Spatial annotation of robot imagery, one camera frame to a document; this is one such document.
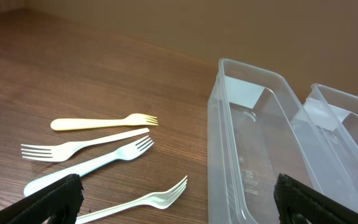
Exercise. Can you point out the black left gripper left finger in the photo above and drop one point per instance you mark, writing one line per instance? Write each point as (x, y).
(57, 203)

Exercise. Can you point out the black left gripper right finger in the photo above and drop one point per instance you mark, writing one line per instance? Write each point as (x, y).
(298, 203)

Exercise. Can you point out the right clear plastic container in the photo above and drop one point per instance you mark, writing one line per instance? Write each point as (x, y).
(335, 114)

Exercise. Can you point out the clear plastic container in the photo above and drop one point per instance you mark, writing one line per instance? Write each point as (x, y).
(252, 138)
(335, 114)

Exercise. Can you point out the left clear plastic container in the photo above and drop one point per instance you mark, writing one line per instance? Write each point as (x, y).
(252, 138)

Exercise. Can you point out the thin white plastic fork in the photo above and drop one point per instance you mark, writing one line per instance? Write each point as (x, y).
(63, 152)

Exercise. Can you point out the thick white plastic fork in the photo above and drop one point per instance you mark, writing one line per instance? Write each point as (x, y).
(126, 153)

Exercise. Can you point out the clear white plastic fork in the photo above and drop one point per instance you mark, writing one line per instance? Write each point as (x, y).
(160, 200)

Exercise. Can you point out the yellow plastic fork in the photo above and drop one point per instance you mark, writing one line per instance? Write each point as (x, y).
(135, 119)

